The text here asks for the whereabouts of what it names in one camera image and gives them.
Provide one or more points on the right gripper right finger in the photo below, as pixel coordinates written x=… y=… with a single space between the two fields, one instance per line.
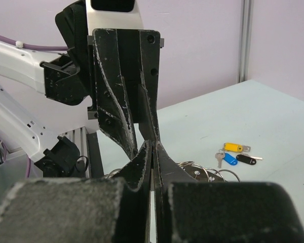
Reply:
x=188 y=210

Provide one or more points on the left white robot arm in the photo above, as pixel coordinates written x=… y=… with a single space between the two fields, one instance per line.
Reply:
x=49 y=71

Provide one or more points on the left aluminium frame post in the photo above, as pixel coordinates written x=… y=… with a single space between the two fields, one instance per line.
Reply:
x=245 y=39

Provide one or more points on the black tag key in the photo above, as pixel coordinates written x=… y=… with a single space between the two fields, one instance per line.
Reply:
x=247 y=159

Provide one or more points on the blue tag key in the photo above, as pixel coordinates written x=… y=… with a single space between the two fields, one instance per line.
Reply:
x=223 y=156

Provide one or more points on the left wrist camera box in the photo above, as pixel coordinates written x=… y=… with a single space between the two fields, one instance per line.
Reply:
x=113 y=15

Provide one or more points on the metal disc with keyrings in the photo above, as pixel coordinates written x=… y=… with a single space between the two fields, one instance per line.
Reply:
x=205 y=174

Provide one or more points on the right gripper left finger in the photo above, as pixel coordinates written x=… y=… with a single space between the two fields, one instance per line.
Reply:
x=81 y=210

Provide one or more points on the yellow tag key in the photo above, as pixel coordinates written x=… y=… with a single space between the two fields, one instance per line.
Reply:
x=232 y=147

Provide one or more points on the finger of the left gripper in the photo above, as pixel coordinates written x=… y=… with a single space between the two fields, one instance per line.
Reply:
x=139 y=53

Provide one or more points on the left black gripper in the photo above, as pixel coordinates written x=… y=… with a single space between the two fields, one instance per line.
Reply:
x=97 y=61

